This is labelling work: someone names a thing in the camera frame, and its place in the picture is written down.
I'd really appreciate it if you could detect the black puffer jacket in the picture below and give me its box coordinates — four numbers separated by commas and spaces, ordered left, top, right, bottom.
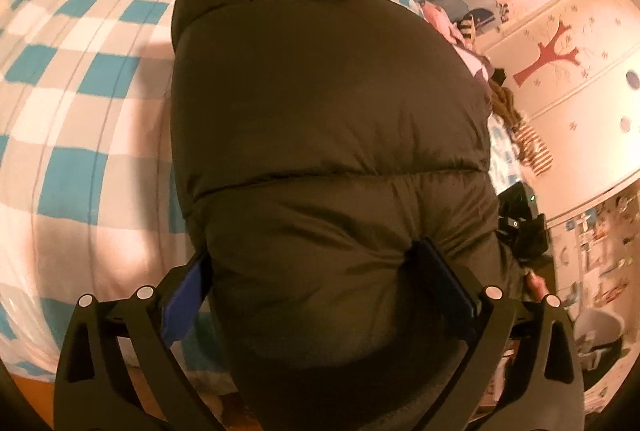
170, 0, 521, 430

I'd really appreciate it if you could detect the pink clothing pile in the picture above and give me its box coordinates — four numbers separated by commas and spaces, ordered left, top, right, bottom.
421, 2, 506, 87

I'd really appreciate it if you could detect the striped garment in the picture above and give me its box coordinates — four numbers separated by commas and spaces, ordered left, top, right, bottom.
487, 80, 554, 177

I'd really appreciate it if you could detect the white wardrobe with tree sticker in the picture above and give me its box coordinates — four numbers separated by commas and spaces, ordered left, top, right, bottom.
486, 0, 639, 219

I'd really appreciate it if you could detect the blue white checkered bedsheet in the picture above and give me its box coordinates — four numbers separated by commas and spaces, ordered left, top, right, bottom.
1, 0, 522, 382

